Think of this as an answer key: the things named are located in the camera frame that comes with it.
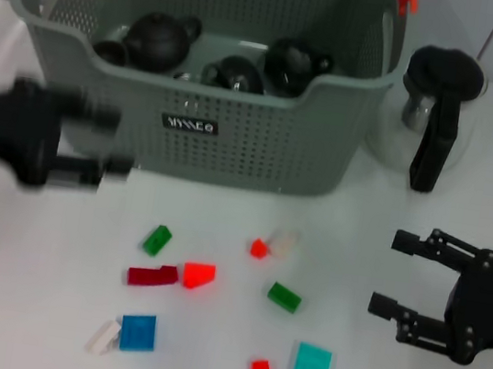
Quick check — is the glass pitcher with black lid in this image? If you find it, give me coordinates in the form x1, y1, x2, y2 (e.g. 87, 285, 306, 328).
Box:
360, 36, 493, 200

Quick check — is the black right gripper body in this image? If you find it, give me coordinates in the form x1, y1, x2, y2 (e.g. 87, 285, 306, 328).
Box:
437, 244, 493, 369

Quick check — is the small black clay teacup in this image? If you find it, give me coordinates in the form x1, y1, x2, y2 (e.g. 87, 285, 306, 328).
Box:
90, 37, 133, 69

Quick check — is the dark red toy brick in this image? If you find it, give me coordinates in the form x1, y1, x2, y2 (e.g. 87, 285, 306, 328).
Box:
125, 259, 181, 295

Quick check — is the grey perforated storage basket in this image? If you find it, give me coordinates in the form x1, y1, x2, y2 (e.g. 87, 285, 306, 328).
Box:
0, 0, 419, 211

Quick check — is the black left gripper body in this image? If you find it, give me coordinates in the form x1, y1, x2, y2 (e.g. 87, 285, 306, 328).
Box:
0, 73, 70, 190

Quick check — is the green toy brick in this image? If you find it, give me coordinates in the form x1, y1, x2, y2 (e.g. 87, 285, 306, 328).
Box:
140, 222, 175, 259
264, 280, 306, 315

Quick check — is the black clay teapot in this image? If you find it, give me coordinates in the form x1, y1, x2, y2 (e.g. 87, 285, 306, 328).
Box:
118, 6, 206, 79

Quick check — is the glass teacup with black holder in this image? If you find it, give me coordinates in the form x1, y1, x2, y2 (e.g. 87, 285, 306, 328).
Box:
259, 34, 337, 103
172, 70, 202, 85
200, 50, 270, 98

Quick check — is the blue square toy brick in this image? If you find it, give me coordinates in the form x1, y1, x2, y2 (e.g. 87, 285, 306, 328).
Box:
117, 311, 161, 356

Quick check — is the white toy brick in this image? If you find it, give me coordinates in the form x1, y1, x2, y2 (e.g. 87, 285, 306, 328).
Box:
84, 316, 124, 358
266, 228, 301, 262

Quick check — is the teal square toy brick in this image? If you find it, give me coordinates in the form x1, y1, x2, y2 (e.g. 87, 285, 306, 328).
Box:
291, 340, 335, 369

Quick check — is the orange sloped toy brick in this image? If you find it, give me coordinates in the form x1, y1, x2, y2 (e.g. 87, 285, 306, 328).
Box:
179, 259, 218, 293

